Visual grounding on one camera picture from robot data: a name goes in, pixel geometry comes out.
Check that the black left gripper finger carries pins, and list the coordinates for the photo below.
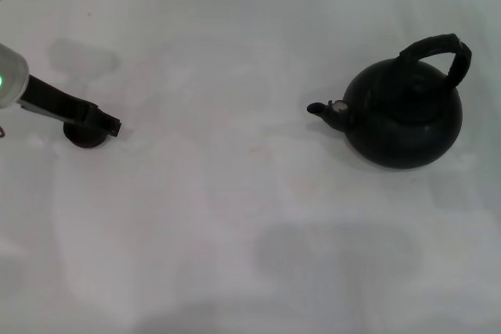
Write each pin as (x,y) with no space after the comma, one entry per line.
(107,124)

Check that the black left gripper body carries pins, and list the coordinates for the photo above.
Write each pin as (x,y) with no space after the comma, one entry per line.
(55,97)

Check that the dark round teacup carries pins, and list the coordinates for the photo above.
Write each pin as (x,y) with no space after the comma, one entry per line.
(84,139)

